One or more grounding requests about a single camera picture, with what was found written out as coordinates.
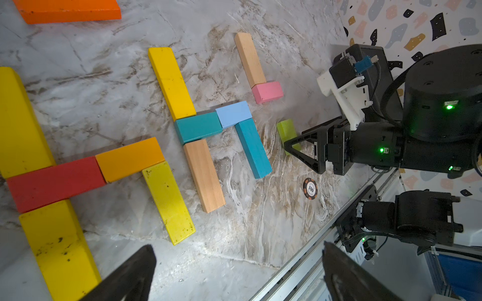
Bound pink block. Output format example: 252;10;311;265
252;82;284;104

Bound red block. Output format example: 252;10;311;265
7;157;106;213

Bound lime yellow block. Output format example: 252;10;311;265
142;161;196;245

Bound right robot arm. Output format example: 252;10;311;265
284;45;481;253

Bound light blue block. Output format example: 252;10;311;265
215;101;252;129

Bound black case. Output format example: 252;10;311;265
333;44;403;122

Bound long yellow block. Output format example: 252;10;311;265
1;67;56;179
19;199;102;300

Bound beige wooden block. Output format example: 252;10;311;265
235;32;266;88

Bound teal long block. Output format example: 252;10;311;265
235;119;272;179

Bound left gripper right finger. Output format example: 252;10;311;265
322;242;401;301

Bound teal short block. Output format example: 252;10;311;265
174;112;223;145

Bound small amber block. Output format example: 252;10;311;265
95;137;165;183

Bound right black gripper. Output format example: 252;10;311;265
284;117;403;176

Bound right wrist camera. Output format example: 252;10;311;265
317;53;379;131

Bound tan wooden block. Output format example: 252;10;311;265
183;139;226;213

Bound poker chip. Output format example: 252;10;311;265
303;178;318;200

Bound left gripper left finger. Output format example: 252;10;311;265
82;245;156;300

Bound orange block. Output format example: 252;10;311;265
14;0;122;25

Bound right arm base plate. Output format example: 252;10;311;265
335;184;378;253

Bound aluminium rail frame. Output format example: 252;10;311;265
251;169;399;300

